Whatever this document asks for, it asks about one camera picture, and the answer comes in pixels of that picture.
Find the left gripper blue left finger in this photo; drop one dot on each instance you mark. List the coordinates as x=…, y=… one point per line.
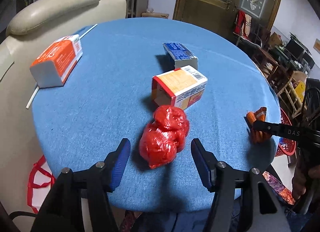
x=115, y=163

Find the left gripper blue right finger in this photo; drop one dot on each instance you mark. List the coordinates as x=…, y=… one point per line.
x=205, y=162

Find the red plastic bag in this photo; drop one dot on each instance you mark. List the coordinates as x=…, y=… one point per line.
x=164, y=137

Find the orange snack wrapper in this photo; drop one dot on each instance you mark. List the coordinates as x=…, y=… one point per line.
x=254, y=120

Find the red yellow barcode carton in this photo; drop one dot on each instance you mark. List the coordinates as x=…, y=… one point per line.
x=180, y=87

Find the small blue toothpaste box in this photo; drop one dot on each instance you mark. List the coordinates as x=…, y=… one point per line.
x=179, y=55

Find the person's right hand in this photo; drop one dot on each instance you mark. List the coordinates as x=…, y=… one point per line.
x=299, y=180

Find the red white paper bag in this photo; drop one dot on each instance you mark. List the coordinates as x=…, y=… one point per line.
x=40, y=181

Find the dark wooden stool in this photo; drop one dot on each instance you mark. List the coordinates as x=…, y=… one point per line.
x=269, y=67

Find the white plastic stick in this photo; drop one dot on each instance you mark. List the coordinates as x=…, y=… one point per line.
x=62, y=64

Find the orange white tissue box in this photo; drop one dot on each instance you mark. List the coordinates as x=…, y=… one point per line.
x=58, y=61

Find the wooden chair with red clothes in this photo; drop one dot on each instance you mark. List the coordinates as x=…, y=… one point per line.
x=244, y=31

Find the cream leather sofa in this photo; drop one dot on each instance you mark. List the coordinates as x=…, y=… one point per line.
x=26, y=68

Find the cardboard box by wall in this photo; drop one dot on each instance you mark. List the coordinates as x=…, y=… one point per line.
x=155, y=15

